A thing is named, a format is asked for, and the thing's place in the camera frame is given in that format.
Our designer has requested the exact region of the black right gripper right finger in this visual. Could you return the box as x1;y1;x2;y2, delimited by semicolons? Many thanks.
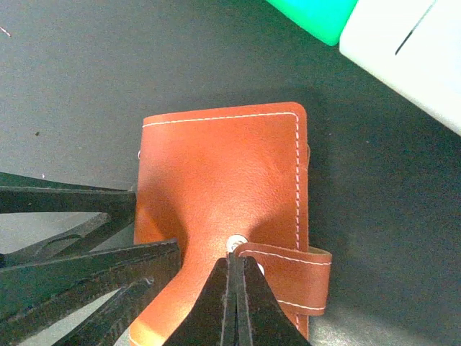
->
235;257;310;345

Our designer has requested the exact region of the white bin with blue cards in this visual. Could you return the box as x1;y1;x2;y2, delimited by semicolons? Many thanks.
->
339;1;460;133

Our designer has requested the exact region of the brown leather card holder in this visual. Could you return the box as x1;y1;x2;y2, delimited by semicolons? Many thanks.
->
129;102;332;345

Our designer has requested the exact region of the green bin with black cards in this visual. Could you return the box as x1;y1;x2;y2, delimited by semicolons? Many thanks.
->
267;0;357;46

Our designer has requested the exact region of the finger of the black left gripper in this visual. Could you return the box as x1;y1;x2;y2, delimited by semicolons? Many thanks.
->
1;172;136;268
1;239;181;345

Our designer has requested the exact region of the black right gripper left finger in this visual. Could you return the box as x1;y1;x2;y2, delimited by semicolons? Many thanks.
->
164;254;234;345

